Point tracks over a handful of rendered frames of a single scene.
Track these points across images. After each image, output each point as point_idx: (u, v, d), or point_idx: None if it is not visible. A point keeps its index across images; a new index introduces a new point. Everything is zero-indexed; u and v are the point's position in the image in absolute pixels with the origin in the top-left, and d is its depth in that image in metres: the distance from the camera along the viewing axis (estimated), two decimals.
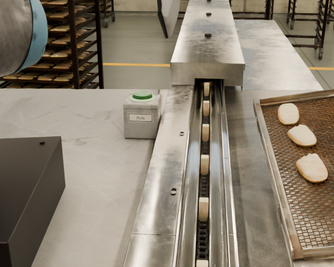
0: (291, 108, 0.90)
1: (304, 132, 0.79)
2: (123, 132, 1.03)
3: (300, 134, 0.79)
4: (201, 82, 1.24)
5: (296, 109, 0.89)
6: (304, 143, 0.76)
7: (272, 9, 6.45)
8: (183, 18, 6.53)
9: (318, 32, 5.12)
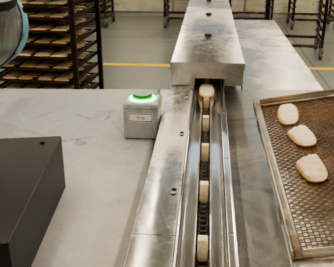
0: (290, 108, 0.90)
1: (304, 132, 0.79)
2: (123, 132, 1.03)
3: (300, 134, 0.79)
4: (201, 94, 1.15)
5: (295, 109, 0.89)
6: (304, 143, 0.76)
7: (272, 9, 6.45)
8: (183, 18, 6.53)
9: (318, 32, 5.12)
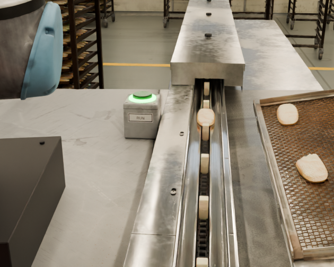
0: (290, 108, 0.90)
1: None
2: (123, 132, 1.03)
3: None
4: (199, 122, 0.98)
5: (295, 109, 0.89)
6: None
7: (272, 9, 6.45)
8: (183, 18, 6.53)
9: (318, 32, 5.12)
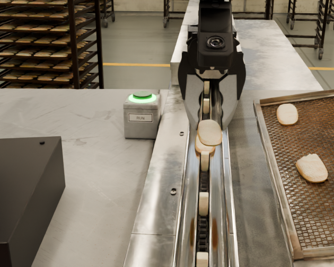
0: (290, 108, 0.90)
1: None
2: (123, 132, 1.03)
3: None
4: (198, 148, 0.86)
5: (295, 109, 0.89)
6: None
7: (272, 9, 6.45)
8: (183, 18, 6.53)
9: (318, 32, 5.12)
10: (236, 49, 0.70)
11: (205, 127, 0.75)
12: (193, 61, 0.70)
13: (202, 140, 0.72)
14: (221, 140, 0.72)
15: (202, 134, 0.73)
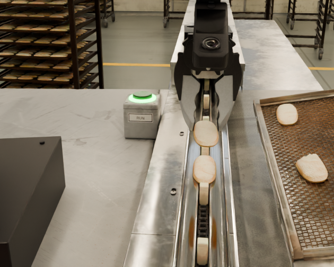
0: (290, 108, 0.90)
1: None
2: (123, 132, 1.03)
3: None
4: (195, 177, 0.76)
5: (294, 109, 0.89)
6: None
7: (272, 9, 6.45)
8: (183, 18, 6.53)
9: (318, 32, 5.12)
10: (232, 50, 0.70)
11: (201, 128, 0.75)
12: (189, 62, 0.70)
13: (198, 141, 0.72)
14: (217, 141, 0.72)
15: (198, 135, 0.73)
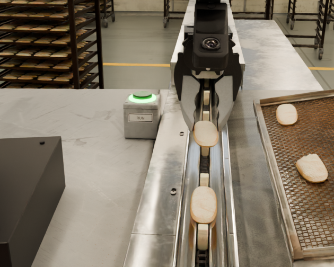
0: (289, 108, 0.90)
1: None
2: (123, 132, 1.03)
3: None
4: (193, 215, 0.66)
5: (294, 110, 0.89)
6: None
7: (272, 9, 6.45)
8: (183, 18, 6.53)
9: (318, 32, 5.12)
10: (232, 50, 0.70)
11: (201, 128, 0.75)
12: (189, 62, 0.70)
13: (198, 141, 0.72)
14: (217, 141, 0.72)
15: (198, 135, 0.73)
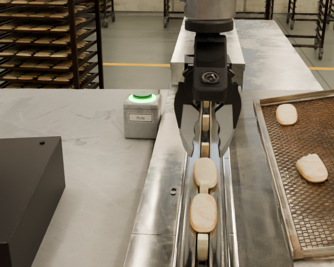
0: (289, 108, 0.90)
1: None
2: (123, 132, 1.03)
3: None
4: (193, 224, 0.64)
5: (293, 110, 0.89)
6: None
7: (272, 9, 6.45)
8: (183, 18, 6.53)
9: (318, 32, 5.12)
10: (231, 81, 0.71)
11: (201, 168, 0.78)
12: (190, 92, 0.72)
13: (198, 182, 0.75)
14: (217, 181, 0.75)
15: (198, 176, 0.76)
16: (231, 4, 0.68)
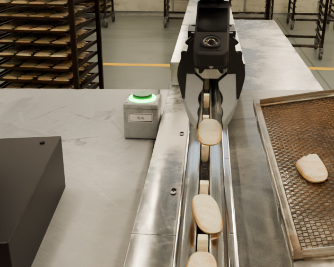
0: (213, 125, 0.76)
1: None
2: (123, 132, 1.03)
3: None
4: None
5: (219, 127, 0.75)
6: None
7: (272, 9, 6.45)
8: (183, 18, 6.53)
9: (318, 32, 5.12)
10: (235, 49, 0.70)
11: (202, 208, 0.67)
12: (192, 61, 0.71)
13: (202, 226, 0.64)
14: (222, 224, 0.64)
15: (200, 219, 0.65)
16: None
